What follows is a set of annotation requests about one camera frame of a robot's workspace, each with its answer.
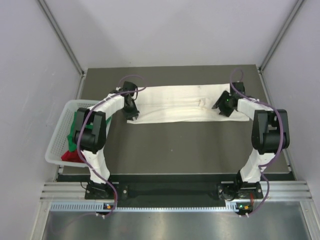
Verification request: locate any purple cable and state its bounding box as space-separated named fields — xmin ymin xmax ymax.
xmin=76 ymin=74 xmax=150 ymax=216
xmin=229 ymin=68 xmax=287 ymax=216

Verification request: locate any red t shirt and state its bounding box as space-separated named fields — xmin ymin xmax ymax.
xmin=61 ymin=150 xmax=84 ymax=164

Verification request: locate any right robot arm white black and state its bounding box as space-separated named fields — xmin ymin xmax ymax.
xmin=212 ymin=81 xmax=290 ymax=201

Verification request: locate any left aluminium frame post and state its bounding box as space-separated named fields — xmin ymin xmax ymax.
xmin=35 ymin=0 xmax=85 ymax=76

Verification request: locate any white t shirt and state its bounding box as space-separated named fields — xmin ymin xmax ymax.
xmin=126 ymin=83 xmax=250 ymax=125

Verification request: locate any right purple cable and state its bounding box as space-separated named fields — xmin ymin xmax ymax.
xmin=229 ymin=68 xmax=287 ymax=216

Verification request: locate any grey slotted cable duct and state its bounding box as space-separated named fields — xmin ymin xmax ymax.
xmin=50 ymin=202 xmax=250 ymax=213

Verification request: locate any white plastic laundry basket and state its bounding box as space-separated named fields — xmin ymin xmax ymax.
xmin=45 ymin=99 xmax=98 ymax=168

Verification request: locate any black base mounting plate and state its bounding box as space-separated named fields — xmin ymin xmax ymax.
xmin=56 ymin=164 xmax=263 ymax=208

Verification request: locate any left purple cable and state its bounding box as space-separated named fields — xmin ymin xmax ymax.
xmin=76 ymin=74 xmax=150 ymax=216

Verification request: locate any right aluminium frame post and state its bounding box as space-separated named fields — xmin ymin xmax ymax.
xmin=257 ymin=0 xmax=306 ymax=74

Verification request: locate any green t shirt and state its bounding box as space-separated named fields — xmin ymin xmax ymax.
xmin=66 ymin=111 xmax=112 ymax=152

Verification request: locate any aluminium frame post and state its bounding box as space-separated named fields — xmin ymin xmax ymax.
xmin=35 ymin=0 xmax=85 ymax=76
xmin=257 ymin=0 xmax=306 ymax=74

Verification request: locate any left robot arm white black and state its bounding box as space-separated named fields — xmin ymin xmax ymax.
xmin=72 ymin=81 xmax=140 ymax=199

